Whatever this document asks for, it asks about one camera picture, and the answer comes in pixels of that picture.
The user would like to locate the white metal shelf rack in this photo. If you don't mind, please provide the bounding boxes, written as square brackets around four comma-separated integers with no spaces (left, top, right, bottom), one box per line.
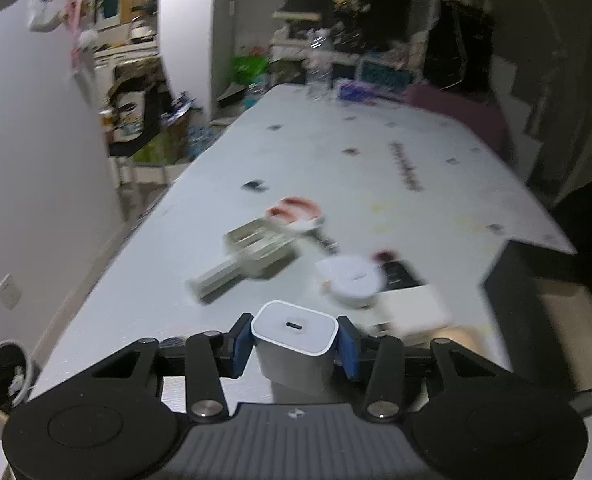
[269,10,323,84]

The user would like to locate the black trash bin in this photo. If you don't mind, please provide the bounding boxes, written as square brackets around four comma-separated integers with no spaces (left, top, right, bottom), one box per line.
[0,339,41,414]

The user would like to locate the black hanging garment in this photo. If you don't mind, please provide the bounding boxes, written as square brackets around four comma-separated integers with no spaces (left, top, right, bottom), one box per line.
[423,0,494,99]

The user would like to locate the white wall outlet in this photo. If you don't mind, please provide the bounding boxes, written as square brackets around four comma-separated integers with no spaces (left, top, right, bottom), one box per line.
[0,274,23,310]

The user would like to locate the red handled scissors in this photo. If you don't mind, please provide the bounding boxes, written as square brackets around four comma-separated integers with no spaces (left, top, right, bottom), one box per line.
[264,196,339,255]

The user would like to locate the beige handheld gadget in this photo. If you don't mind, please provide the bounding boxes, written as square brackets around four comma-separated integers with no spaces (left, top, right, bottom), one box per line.
[186,218,298,304]

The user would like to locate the black storage box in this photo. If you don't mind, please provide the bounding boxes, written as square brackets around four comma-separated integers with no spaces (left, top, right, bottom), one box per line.
[482,240,592,416]

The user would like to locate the white round puck charger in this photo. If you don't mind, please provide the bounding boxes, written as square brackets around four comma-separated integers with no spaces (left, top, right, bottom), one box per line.
[315,255,386,309]

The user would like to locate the black folding chair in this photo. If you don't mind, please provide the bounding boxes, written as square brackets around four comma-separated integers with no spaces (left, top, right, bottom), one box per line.
[107,56,172,185]

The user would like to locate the white box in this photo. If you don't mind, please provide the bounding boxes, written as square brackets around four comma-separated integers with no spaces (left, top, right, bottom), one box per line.
[369,285,452,346]

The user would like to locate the clear water bottle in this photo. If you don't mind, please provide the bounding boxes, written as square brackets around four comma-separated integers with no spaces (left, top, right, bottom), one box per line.
[305,28,334,101]

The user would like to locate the green shopping bag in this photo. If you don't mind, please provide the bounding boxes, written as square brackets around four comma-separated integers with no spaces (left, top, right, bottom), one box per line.
[232,55,268,87]

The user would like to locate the POIZON sign box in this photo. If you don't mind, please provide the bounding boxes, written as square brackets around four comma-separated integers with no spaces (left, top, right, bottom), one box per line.
[357,58,414,91]

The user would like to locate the white USB wall charger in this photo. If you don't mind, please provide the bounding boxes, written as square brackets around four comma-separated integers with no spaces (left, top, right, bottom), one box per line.
[251,300,339,396]

